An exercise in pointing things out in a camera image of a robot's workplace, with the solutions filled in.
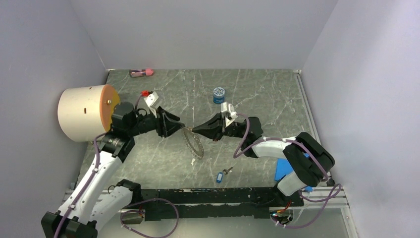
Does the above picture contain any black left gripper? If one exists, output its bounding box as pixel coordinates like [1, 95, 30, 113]
[128, 105, 185, 137]

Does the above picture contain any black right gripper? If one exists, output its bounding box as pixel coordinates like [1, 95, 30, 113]
[192, 112, 248, 142]

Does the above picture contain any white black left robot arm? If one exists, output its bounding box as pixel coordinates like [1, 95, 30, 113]
[41, 102, 184, 238]

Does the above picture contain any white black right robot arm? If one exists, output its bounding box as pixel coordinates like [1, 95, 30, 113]
[192, 113, 335, 206]

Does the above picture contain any blue round jar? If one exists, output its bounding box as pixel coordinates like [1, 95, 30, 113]
[213, 87, 226, 104]

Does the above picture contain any pink capped small bottle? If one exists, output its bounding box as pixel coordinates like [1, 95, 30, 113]
[129, 68, 154, 78]

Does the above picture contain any blue flat sheet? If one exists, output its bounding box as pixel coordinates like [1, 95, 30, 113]
[274, 158, 313, 196]

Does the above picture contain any cream cylinder with orange face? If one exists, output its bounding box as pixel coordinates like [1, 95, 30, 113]
[57, 84, 120, 142]

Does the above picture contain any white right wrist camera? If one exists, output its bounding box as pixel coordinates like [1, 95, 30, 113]
[221, 102, 238, 127]

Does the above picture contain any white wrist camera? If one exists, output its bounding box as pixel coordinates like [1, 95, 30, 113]
[221, 102, 238, 127]
[141, 91, 162, 118]

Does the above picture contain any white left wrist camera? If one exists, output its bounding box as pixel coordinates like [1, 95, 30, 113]
[141, 91, 162, 118]

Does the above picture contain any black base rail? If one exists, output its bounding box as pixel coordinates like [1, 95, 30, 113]
[124, 187, 304, 221]

